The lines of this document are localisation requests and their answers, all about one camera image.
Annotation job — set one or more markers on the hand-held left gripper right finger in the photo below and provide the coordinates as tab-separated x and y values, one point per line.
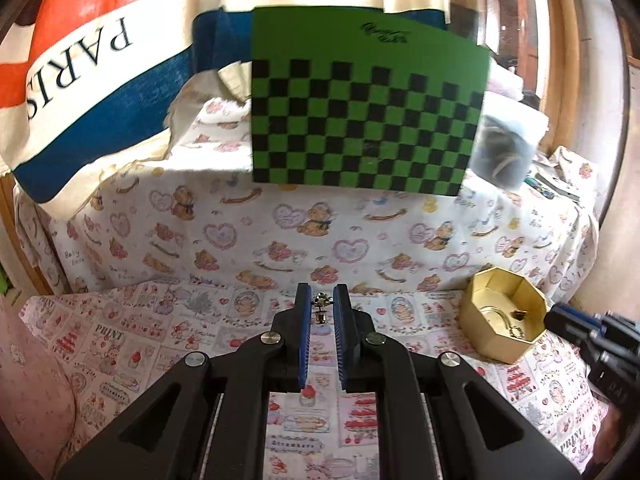
341	350

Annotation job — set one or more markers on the clear plastic container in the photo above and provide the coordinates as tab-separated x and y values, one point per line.
505	160

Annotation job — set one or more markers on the wooden window frame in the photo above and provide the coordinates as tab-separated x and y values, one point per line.
560	60

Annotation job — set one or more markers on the striped printed curtain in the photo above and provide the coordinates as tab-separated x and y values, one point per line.
100	85

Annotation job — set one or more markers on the bear print cloth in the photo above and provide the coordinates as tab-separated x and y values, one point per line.
300	240

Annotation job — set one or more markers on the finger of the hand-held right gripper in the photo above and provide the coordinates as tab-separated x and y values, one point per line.
622	327
570	320

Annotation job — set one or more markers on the strawberry print tablecloth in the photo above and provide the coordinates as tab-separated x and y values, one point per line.
125	350

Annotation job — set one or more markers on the white plastic bag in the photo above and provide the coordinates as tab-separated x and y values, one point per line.
505	85

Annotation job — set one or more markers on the silver bangle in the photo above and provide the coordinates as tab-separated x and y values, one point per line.
495	314

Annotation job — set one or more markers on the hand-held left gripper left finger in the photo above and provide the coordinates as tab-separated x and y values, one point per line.
303	350

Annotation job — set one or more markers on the small stud earring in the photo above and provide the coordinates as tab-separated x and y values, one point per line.
319	316

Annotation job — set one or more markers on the green checkered board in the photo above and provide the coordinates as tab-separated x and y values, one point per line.
350	35

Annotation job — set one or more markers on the yellow octagonal box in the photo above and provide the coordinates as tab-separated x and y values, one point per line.
492	345

